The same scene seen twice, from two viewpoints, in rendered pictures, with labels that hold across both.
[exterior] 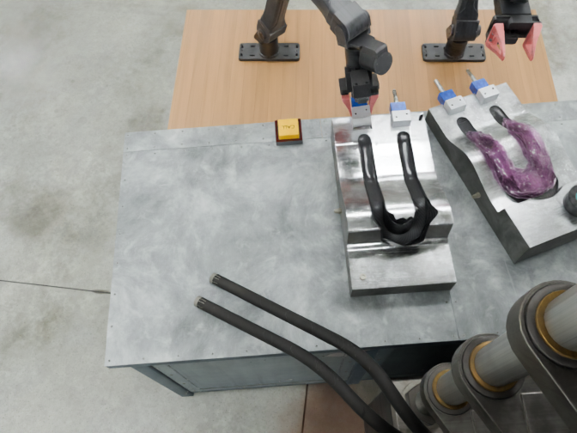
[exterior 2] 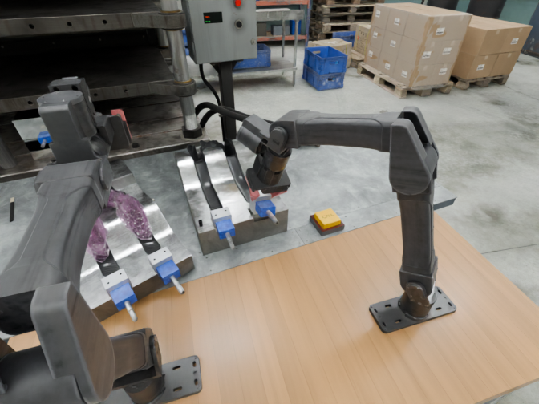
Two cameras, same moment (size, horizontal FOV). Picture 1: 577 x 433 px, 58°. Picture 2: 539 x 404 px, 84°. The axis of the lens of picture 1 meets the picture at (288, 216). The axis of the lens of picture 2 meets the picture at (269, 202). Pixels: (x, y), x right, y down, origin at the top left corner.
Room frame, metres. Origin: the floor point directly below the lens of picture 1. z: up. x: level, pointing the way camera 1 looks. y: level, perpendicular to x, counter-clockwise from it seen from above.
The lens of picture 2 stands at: (1.47, -0.43, 1.45)
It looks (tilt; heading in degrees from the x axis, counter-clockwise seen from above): 40 degrees down; 158
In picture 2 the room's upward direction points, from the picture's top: straight up
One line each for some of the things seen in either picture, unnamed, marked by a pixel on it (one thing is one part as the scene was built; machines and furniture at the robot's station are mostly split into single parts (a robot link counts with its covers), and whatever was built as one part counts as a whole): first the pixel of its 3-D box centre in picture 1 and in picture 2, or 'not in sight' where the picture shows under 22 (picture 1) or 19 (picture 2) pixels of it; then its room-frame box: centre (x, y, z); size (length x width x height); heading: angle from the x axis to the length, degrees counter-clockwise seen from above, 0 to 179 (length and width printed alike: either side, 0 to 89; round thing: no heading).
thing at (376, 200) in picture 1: (395, 181); (219, 169); (0.66, -0.28, 0.92); 0.35 x 0.16 x 0.09; 0
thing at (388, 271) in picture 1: (389, 196); (222, 179); (0.64, -0.27, 0.87); 0.50 x 0.26 x 0.14; 0
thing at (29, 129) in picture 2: not in sight; (67, 112); (-0.16, -0.82, 0.87); 0.50 x 0.27 x 0.17; 0
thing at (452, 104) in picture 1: (446, 96); (170, 274); (0.97, -0.49, 0.86); 0.13 x 0.05 x 0.05; 17
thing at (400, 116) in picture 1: (397, 107); (226, 231); (0.91, -0.33, 0.89); 0.13 x 0.05 x 0.05; 0
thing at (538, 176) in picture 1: (515, 153); (107, 213); (0.73, -0.62, 0.90); 0.26 x 0.18 x 0.08; 17
